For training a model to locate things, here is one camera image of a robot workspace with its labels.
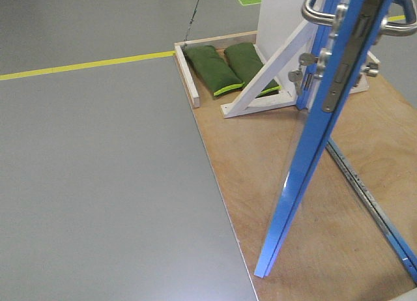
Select blue door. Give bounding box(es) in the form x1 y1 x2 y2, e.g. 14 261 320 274
253 0 399 279

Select brown plywood door base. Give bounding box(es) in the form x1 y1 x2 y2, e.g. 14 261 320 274
193 76 416 300

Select white triangular brace far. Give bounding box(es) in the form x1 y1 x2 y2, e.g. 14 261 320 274
221 20 315 119

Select green sandbag left of pair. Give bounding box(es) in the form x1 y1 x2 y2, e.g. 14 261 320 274
183 45 244 97

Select green sandbag of pair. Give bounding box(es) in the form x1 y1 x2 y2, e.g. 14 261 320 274
223 42 264 89
183 45 244 97

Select green sandbag right of pair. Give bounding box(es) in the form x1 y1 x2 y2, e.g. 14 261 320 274
223 42 264 89

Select silver keys in lock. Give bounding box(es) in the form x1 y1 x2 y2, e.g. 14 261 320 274
288 53 318 96

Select steel thumb turn lock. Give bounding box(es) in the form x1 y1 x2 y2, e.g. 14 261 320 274
362 62 380 78

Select steel lock faceplate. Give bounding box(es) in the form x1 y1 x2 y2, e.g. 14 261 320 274
317 0 391 113

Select steel guy wire far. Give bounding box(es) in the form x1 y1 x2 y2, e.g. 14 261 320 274
182 0 204 51

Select white door frame post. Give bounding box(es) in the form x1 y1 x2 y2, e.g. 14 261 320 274
256 0 318 98

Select steel door handle outer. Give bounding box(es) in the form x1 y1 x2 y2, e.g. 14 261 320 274
301 0 348 40

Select white wooden base frame far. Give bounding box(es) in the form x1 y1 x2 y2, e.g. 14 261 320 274
173 30 381 109

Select metal floor threshold rail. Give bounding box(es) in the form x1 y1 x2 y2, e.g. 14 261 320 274
326 138 416 284

